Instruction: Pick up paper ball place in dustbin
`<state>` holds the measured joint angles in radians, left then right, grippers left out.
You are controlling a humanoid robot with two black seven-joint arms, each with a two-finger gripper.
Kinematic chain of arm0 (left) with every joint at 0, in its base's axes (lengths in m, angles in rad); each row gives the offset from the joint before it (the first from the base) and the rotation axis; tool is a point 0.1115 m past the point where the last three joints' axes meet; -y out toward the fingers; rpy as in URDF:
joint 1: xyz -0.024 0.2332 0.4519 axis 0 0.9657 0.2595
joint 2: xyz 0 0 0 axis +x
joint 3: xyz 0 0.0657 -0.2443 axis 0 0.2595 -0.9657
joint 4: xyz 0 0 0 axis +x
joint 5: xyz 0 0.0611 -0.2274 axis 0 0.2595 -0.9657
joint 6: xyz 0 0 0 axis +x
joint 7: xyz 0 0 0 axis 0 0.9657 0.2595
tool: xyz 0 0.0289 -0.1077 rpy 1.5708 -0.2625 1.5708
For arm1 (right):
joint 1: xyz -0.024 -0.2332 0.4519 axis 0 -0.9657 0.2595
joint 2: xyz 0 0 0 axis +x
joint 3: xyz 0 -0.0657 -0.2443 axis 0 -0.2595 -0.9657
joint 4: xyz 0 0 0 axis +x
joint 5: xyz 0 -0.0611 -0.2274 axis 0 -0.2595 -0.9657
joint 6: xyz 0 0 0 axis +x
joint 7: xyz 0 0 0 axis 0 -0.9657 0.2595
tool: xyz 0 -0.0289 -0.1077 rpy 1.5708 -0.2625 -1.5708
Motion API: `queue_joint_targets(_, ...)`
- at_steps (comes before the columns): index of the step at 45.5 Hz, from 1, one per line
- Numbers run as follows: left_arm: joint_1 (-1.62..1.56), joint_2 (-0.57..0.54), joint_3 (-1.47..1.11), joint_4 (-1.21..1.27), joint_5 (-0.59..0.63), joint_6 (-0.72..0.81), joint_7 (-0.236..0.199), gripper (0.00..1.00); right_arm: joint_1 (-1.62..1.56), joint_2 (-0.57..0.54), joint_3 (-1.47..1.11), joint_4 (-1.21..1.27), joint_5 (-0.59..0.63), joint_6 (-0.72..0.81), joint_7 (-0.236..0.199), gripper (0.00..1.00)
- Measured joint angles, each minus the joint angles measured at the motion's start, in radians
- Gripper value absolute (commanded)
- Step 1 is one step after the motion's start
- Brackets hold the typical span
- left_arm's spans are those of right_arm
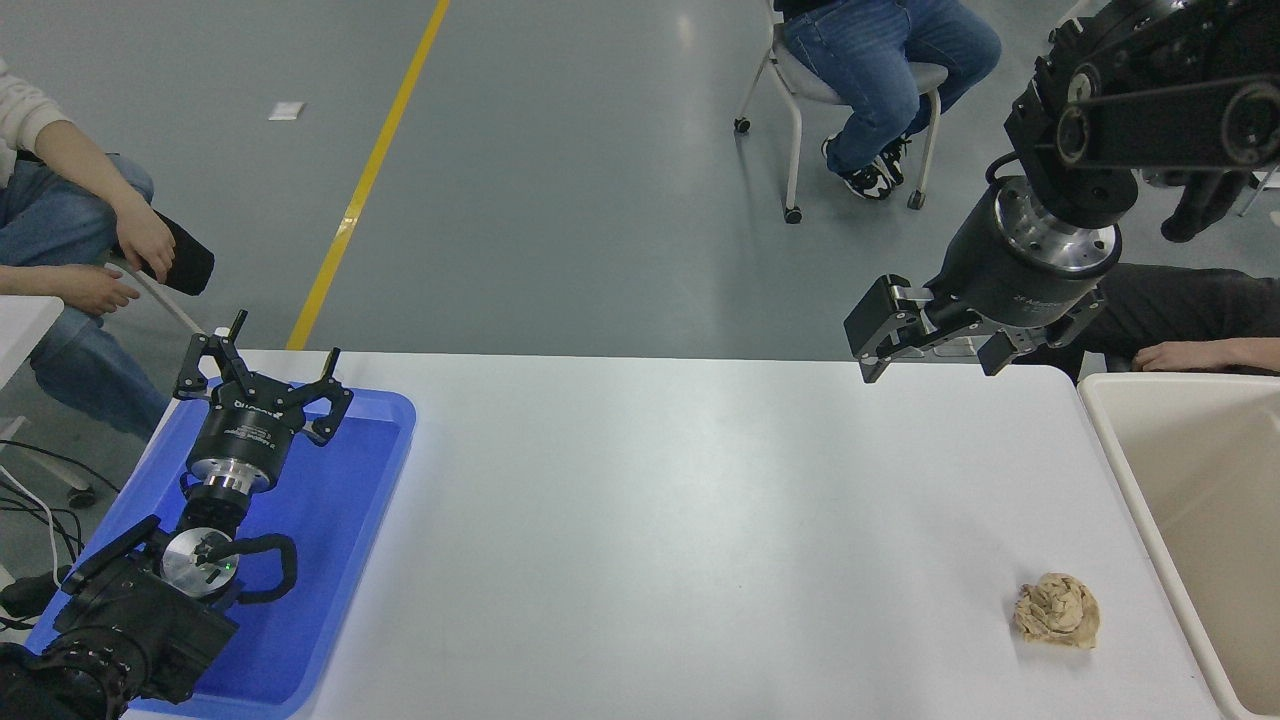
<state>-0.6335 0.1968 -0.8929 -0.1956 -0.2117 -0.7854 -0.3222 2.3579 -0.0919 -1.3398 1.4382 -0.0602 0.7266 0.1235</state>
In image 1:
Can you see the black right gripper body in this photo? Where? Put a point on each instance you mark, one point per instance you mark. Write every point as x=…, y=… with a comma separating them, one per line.
x=1000, y=280

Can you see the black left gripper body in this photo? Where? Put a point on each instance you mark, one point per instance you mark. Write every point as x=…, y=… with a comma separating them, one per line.
x=245, y=430

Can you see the tan paper ball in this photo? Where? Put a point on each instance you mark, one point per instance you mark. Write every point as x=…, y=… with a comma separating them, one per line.
x=1057, y=610

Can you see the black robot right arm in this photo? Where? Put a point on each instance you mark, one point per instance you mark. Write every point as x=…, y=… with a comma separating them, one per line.
x=1150, y=80

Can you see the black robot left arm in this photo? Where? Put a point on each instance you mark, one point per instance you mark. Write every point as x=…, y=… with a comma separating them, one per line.
x=140, y=630

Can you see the person's right hand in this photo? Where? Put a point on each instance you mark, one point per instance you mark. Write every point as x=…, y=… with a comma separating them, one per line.
x=95, y=290

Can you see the person's left hand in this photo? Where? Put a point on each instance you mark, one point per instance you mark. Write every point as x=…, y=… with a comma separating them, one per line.
x=1180, y=356
x=148, y=240

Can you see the silver floor plate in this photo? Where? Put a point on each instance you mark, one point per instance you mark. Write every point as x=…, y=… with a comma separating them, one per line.
x=958, y=350

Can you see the blue plastic tray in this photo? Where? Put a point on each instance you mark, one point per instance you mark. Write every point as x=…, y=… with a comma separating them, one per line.
x=330, y=520

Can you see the black chair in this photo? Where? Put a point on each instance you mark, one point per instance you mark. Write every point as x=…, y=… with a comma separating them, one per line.
x=190, y=265

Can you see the white side table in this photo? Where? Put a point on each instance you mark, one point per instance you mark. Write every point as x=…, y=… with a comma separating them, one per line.
x=25, y=330

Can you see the person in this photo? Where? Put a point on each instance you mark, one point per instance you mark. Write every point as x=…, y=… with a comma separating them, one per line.
x=50, y=200
x=1180, y=300
x=870, y=60

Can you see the large pale bin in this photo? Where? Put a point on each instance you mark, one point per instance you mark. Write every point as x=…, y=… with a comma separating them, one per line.
x=1200, y=480

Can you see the grey chair with casters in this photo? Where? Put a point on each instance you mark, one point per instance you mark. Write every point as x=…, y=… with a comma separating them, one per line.
x=803, y=85

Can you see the black box on floor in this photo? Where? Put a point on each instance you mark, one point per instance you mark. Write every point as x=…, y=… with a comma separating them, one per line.
x=30, y=595

